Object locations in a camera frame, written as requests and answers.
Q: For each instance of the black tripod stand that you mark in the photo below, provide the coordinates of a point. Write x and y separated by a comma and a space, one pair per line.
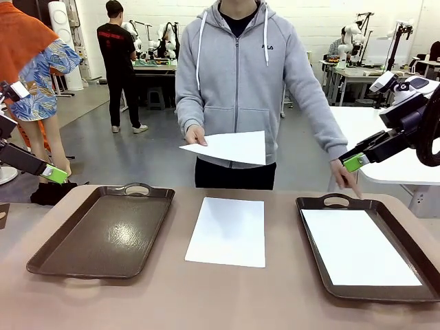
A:
394, 51

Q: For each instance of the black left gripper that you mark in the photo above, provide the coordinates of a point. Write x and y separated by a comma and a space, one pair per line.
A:
7, 154

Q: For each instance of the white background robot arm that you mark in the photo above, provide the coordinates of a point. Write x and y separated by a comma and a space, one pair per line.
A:
352, 32

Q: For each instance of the beige mannequin legs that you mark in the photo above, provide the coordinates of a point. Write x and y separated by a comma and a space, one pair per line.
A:
56, 137

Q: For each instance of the long background table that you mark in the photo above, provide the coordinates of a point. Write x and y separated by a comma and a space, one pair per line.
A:
354, 74

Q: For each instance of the white tower air conditioner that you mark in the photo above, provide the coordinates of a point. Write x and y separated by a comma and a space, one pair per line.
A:
63, 41

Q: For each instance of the orange garment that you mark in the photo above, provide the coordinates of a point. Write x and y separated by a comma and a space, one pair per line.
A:
20, 41

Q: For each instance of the person's right hand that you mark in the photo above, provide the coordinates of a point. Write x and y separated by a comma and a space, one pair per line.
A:
196, 135

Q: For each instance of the brown plastic serving tray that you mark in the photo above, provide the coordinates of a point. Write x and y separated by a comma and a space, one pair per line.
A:
426, 282
103, 237

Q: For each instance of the person's left hand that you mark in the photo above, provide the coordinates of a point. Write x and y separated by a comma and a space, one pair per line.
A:
342, 177

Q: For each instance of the person in grey hoodie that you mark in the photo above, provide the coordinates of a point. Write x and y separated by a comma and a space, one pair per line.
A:
237, 86

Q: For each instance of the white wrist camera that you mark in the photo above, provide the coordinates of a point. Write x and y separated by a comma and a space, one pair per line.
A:
17, 89
383, 82

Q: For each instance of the background work table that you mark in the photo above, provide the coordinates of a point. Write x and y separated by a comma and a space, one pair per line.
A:
154, 68

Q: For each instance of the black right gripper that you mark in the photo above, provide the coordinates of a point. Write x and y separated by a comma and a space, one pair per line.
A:
402, 144

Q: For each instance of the person's left forearm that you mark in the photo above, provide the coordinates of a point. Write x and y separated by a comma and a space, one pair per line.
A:
326, 130

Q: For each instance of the small brown board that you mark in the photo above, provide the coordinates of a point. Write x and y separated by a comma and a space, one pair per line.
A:
3, 214

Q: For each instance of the black cloth bundle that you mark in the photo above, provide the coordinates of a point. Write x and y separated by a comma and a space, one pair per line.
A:
51, 194

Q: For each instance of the person's right forearm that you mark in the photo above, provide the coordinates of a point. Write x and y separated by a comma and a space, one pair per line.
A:
187, 110

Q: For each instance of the white round stand base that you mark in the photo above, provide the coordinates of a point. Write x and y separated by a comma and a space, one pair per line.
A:
7, 175

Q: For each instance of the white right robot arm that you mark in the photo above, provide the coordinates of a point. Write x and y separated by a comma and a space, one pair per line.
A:
424, 90

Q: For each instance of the white background humanoid robot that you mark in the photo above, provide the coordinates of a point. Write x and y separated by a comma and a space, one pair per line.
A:
161, 32

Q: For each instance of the man in black t-shirt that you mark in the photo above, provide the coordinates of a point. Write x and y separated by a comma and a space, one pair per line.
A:
115, 62

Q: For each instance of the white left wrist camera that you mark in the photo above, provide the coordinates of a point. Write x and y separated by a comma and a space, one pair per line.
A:
17, 89

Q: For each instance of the grey plastic stool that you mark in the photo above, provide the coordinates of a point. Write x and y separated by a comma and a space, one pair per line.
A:
156, 98

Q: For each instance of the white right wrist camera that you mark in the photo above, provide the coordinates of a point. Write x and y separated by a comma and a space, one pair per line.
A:
383, 82

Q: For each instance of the white A4 paper sheet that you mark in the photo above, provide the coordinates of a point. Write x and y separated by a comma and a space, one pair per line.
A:
357, 247
240, 148

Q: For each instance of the white A4 paper stack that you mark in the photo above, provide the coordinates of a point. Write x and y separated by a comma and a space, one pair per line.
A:
227, 233

